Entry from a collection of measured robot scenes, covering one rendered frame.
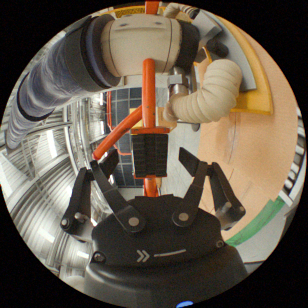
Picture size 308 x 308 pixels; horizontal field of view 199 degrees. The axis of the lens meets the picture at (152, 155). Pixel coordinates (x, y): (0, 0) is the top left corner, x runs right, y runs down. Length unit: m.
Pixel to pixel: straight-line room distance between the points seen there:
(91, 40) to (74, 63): 0.04
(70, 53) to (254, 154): 0.41
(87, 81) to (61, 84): 0.06
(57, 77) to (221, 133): 0.46
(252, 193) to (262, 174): 0.49
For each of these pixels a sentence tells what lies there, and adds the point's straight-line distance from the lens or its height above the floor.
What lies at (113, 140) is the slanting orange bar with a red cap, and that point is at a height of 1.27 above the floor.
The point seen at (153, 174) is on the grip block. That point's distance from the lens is 0.15.
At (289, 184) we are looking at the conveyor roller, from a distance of 0.68.
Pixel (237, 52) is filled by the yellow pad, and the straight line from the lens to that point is 0.17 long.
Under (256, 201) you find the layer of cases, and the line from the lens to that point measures 0.75.
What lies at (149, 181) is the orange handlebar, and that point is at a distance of 0.17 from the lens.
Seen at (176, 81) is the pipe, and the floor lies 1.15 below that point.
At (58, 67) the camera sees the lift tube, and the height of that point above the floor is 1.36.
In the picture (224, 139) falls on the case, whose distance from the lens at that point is 0.34.
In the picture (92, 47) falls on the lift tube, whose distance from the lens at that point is 0.17.
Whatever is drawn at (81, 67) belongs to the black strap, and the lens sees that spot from 0.18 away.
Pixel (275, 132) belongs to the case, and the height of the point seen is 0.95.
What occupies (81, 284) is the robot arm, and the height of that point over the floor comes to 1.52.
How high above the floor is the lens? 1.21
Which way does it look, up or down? 4 degrees down
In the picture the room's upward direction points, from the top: 92 degrees counter-clockwise
